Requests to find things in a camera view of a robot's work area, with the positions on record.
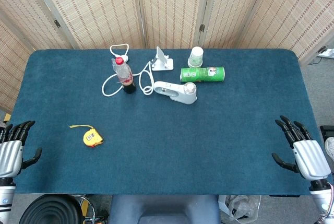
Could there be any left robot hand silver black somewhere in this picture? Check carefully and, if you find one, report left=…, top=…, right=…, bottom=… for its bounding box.
left=0, top=120, right=42, bottom=179

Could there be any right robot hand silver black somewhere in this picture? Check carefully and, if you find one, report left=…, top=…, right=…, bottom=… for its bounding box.
left=271, top=115, right=332, bottom=182

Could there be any yellow tape measure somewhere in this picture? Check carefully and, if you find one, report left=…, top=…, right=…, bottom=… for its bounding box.
left=69, top=124, right=104, bottom=148

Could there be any white shoe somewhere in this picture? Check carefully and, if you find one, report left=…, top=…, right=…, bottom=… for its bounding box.
left=325, top=137, right=334, bottom=161

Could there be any black box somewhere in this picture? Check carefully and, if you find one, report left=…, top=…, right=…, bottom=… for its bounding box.
left=319, top=125, right=334, bottom=141

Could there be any black round ribbed object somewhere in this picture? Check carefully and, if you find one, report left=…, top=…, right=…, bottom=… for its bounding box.
left=19, top=194, right=82, bottom=224

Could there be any clear plastic bag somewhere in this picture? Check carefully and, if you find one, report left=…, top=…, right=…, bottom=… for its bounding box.
left=225, top=195, right=258, bottom=219

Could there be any white waste bin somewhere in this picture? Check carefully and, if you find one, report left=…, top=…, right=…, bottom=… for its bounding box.
left=218, top=194, right=261, bottom=221

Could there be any white power strip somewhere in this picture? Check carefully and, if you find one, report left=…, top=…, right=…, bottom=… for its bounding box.
left=317, top=48, right=334, bottom=59

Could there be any green chips can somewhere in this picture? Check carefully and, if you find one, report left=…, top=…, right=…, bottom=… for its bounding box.
left=180, top=66, right=225, bottom=84

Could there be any cola bottle red cap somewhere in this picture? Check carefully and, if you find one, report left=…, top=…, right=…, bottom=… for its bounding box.
left=111, top=57, right=137, bottom=95

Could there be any blue felt table mat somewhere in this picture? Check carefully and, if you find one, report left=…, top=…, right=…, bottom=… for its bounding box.
left=9, top=49, right=324, bottom=196

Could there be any white handheld appliance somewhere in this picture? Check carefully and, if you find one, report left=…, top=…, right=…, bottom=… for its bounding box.
left=153, top=80, right=198, bottom=105

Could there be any white paper cup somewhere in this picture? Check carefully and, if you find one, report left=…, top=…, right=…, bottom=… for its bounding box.
left=187, top=46, right=204, bottom=68

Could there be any blue padded seat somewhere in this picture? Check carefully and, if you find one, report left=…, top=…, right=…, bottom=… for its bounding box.
left=109, top=194, right=221, bottom=224

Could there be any bamboo folding screen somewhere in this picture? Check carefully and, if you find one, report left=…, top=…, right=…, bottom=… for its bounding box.
left=0, top=0, right=334, bottom=114

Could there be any white phone stand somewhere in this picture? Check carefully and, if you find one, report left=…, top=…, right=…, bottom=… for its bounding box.
left=151, top=46, right=174, bottom=72

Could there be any chrome stool frame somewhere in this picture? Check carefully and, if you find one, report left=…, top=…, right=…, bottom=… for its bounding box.
left=70, top=194, right=105, bottom=224

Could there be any white cable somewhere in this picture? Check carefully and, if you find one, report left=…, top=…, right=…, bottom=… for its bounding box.
left=101, top=43, right=154, bottom=97

